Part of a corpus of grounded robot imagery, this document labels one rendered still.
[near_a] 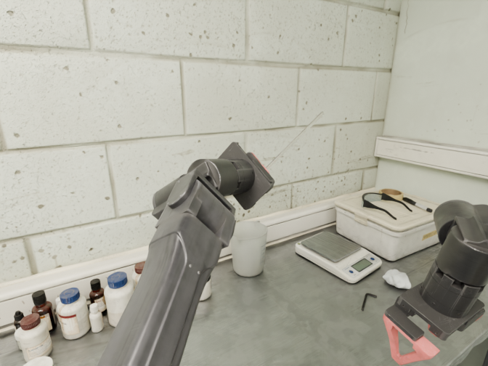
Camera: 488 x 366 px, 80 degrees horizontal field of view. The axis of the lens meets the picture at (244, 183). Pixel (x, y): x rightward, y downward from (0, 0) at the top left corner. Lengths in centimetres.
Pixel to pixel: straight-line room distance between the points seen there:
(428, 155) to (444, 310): 102
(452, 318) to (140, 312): 38
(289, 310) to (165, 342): 66
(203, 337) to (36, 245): 50
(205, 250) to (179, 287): 5
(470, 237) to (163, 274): 35
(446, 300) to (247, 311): 55
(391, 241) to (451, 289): 72
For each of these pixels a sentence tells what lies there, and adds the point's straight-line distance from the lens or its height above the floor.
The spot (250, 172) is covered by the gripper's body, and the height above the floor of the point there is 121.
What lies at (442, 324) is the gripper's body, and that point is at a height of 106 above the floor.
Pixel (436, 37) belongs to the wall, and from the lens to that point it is 150.
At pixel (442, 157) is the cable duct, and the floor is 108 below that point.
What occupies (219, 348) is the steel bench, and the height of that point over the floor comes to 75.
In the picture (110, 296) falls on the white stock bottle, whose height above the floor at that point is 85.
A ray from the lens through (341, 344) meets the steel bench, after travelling 84.
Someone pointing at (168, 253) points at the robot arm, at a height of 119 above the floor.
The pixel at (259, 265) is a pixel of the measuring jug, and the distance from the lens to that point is 99.
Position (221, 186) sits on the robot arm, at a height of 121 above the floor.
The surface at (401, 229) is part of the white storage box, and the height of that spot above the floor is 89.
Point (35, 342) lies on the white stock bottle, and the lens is 87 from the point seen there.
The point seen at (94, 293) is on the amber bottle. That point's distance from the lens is 93.
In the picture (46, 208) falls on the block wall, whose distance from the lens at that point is 92.
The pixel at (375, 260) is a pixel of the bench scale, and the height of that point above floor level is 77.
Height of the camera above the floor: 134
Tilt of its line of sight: 18 degrees down
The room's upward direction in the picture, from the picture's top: straight up
